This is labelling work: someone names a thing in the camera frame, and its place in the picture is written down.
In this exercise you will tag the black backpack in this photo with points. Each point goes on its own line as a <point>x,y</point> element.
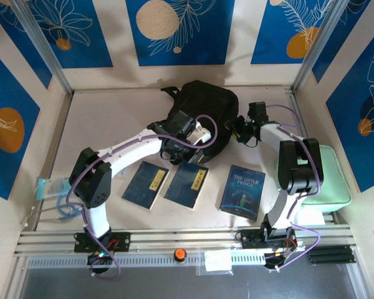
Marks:
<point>212,99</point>

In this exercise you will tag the dark blue yellow-label book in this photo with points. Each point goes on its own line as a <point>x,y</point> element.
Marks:
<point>184,187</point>
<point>143,187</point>

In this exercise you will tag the Little Prince blue book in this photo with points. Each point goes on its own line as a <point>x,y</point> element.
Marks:
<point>241,193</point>

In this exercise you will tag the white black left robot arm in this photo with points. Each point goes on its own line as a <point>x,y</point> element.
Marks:
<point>134,146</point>

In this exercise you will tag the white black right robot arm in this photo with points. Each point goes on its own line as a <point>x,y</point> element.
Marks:
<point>271,134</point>

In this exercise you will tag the clear bag with paper label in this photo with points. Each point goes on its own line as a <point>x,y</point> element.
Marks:
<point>216,261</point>

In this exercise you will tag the blue poster beige circle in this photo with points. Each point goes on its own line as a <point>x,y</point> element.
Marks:
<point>190,46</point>

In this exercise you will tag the blue poster white fern drawing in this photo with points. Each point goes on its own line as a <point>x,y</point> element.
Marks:
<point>274,37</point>

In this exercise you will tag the mint green zip case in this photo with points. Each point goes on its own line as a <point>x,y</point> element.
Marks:
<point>333,180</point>

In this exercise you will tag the orange emergency stop button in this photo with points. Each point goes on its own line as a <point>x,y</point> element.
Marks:
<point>179,254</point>

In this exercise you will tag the blue poster dark circle leaves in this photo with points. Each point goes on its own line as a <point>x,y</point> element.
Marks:
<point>355,93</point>

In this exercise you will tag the blue tube stethoscope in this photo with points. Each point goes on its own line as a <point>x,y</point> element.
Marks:
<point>62,211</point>

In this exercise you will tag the blue poster white lily drawing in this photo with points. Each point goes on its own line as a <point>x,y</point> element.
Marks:
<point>90,46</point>

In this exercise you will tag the black ribbed block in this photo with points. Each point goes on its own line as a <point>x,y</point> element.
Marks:
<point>328,254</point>

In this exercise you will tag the blue poster white leaf outline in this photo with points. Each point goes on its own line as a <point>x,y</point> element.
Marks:
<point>358,31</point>

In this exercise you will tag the blue poster large orange circle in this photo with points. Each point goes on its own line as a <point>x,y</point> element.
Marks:
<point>9,93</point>

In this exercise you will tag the blue poster narrow strip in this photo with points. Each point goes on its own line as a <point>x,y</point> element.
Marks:
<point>18,40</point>

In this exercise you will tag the aluminium front rail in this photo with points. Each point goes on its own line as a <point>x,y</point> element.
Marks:
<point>174,240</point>

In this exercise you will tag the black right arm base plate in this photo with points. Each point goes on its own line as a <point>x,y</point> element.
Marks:
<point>249,240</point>

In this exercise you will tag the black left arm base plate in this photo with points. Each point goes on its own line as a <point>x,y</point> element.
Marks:
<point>121,241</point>

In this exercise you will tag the aluminium corner post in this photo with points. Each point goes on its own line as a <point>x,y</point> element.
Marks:
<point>318,43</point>
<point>43,46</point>

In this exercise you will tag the black controller board mount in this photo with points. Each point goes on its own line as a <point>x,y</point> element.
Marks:
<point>275,257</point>
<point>99,257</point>

